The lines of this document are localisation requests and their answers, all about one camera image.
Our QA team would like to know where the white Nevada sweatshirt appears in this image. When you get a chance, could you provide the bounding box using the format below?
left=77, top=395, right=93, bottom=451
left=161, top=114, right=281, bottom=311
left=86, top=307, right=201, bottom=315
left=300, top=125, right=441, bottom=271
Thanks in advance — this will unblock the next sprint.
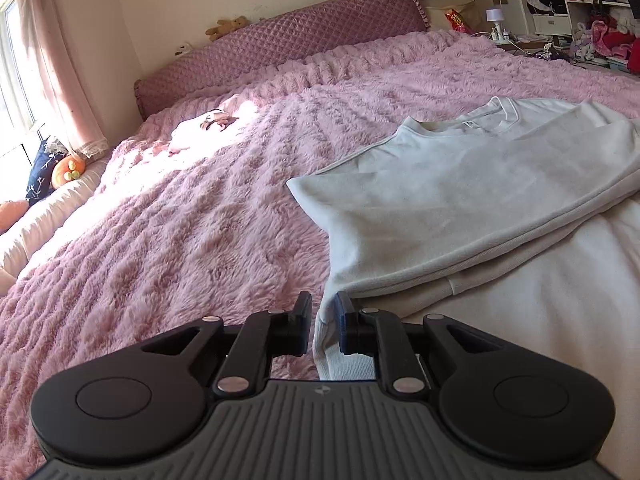
left=288, top=96, right=639, bottom=380

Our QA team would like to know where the pile of clothes in wardrobe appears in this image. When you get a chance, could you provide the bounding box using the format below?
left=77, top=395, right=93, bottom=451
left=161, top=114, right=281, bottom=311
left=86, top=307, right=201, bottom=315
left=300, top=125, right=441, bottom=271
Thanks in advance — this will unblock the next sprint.
left=565, top=0, right=639, bottom=75

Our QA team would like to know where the pink fluffy bed blanket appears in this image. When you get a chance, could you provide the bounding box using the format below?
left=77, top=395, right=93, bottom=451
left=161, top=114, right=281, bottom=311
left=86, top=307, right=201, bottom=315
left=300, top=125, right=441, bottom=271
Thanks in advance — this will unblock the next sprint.
left=1, top=32, right=639, bottom=479

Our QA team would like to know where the small item on blanket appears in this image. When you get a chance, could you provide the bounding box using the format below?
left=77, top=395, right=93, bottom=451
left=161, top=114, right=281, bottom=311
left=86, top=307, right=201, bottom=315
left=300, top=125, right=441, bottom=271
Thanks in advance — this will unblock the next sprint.
left=200, top=108, right=238, bottom=131

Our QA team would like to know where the cream side mattress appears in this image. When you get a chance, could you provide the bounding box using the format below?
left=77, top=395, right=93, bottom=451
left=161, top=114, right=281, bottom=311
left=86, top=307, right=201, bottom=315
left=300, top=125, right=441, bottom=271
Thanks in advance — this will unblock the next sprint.
left=1, top=158, right=108, bottom=296

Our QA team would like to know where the orange plush toy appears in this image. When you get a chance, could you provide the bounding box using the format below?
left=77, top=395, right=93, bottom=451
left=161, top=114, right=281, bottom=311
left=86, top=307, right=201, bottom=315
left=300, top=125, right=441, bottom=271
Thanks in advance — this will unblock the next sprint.
left=51, top=155, right=86, bottom=190

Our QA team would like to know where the navy floral cushion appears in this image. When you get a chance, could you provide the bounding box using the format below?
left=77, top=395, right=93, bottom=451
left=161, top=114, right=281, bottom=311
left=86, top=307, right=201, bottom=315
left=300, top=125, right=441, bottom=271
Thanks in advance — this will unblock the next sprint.
left=25, top=136, right=68, bottom=206

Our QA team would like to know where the purple quilted headboard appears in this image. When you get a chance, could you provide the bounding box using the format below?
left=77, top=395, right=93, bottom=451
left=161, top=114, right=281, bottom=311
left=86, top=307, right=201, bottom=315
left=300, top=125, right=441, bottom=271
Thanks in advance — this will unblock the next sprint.
left=134, top=0, right=430, bottom=119

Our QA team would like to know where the pink curtain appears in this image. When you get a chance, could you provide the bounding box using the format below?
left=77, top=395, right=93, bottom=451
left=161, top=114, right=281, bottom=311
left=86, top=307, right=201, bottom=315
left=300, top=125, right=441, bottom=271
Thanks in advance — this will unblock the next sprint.
left=16, top=0, right=108, bottom=162

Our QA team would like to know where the brown teddy bear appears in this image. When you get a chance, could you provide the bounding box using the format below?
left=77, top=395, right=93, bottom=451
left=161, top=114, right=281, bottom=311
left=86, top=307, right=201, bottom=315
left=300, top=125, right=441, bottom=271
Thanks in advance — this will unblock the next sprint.
left=205, top=15, right=250, bottom=41

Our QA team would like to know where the red snack bag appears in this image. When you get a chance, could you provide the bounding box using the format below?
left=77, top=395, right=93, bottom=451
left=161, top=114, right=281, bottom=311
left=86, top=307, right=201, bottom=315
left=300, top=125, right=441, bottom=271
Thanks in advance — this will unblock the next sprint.
left=445, top=9, right=473, bottom=35

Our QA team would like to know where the wooden bedside table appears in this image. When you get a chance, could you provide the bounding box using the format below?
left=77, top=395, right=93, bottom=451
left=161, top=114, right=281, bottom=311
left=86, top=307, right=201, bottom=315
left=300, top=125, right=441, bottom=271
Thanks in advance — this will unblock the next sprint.
left=497, top=38, right=553, bottom=54

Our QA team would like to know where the white table lamp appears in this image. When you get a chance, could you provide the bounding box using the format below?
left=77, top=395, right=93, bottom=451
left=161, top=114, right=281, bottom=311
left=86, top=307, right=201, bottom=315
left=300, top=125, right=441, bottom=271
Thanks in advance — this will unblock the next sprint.
left=486, top=8, right=510, bottom=44

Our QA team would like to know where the white wardrobe shelving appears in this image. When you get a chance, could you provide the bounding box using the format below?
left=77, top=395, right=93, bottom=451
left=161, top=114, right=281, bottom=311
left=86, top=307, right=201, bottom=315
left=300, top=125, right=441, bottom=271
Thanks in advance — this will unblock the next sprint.
left=521, top=0, right=639, bottom=74

